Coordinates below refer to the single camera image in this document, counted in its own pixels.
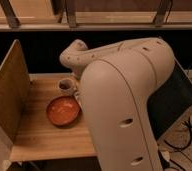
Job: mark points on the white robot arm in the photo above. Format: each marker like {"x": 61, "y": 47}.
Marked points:
{"x": 116, "y": 81}

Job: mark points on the orange round bowl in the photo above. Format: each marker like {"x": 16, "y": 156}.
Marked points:
{"x": 63, "y": 110}

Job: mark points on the black right side panel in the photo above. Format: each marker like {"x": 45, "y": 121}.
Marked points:
{"x": 171, "y": 104}

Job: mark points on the left wooden side panel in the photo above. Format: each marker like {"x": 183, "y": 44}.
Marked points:
{"x": 14, "y": 90}

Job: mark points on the wooden shelf with brackets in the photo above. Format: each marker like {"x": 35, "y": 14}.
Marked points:
{"x": 94, "y": 15}

